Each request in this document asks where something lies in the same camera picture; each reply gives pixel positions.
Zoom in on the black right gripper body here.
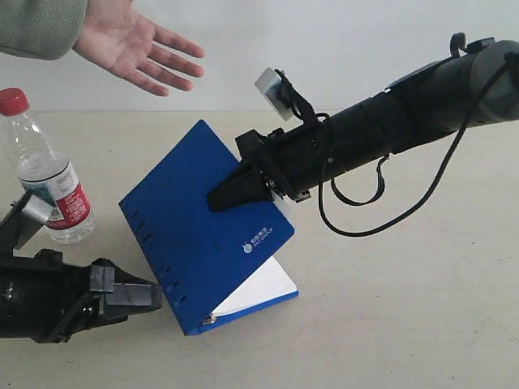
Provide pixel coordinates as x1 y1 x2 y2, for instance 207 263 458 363
236 128 345 203

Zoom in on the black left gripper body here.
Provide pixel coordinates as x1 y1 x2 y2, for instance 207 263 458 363
34 249 134 336

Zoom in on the blue ring binder notebook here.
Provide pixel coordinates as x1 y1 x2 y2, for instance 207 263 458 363
119 120 298 336

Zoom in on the clear plastic water bottle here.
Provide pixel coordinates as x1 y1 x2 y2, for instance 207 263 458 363
1 87 96 245

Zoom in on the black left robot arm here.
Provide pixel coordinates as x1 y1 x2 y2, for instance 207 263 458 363
1 249 162 344

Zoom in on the green sleeved forearm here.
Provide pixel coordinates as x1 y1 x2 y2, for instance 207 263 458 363
1 0 88 61

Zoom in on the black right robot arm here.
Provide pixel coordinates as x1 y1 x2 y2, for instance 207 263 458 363
207 33 518 212

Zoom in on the person's open hand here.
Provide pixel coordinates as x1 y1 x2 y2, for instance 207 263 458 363
73 1 205 97

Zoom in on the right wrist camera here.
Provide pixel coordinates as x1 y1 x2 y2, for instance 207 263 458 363
255 67 318 124

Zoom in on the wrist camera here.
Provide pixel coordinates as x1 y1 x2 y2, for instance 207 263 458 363
255 67 318 124
1 190 54 256

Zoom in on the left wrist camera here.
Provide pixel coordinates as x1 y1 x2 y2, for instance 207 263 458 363
1 190 54 256

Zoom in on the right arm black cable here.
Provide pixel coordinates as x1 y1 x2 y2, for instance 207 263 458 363
317 32 519 238

